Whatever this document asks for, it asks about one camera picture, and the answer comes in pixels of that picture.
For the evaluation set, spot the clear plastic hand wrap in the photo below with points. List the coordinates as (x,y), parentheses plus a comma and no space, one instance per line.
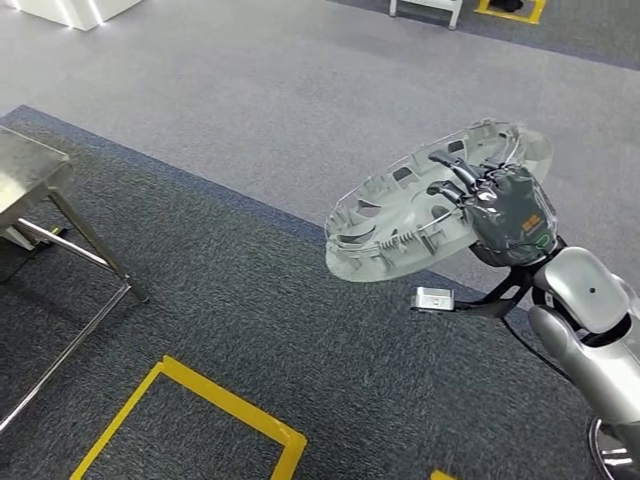
(515,212)

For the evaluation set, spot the white table frame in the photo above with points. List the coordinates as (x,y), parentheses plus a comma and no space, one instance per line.
(425,5)

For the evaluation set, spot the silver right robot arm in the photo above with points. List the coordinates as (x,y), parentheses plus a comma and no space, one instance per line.
(585,291)

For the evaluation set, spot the steel workbench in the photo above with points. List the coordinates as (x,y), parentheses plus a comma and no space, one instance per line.
(25,166)

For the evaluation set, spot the grey plastic wheel hubcap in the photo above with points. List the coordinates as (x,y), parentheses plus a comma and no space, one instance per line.
(380,232)

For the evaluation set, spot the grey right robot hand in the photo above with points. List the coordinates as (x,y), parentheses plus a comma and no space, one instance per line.
(510,218)

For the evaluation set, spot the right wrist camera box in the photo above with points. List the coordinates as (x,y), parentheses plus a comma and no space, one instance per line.
(432,299)

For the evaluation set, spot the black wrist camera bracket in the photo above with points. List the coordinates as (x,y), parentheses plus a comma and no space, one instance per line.
(492,306)

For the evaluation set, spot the white lit display plinth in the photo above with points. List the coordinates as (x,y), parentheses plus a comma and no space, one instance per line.
(75,10)

